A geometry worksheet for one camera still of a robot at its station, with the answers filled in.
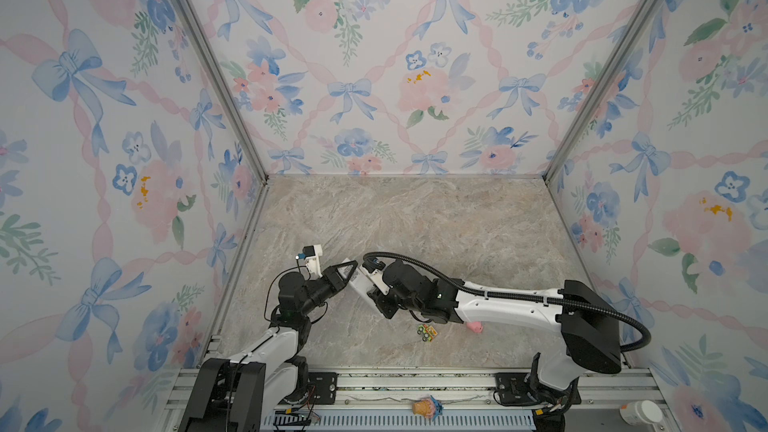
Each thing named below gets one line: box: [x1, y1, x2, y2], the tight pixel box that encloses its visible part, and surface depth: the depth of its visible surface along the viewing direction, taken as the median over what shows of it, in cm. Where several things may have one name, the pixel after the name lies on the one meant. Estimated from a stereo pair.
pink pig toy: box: [466, 321, 484, 333], surface depth 84 cm
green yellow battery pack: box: [417, 324, 438, 343], surface depth 83 cm
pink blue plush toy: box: [412, 395, 444, 422], surface depth 71 cm
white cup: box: [619, 400, 663, 426], surface depth 67 cm
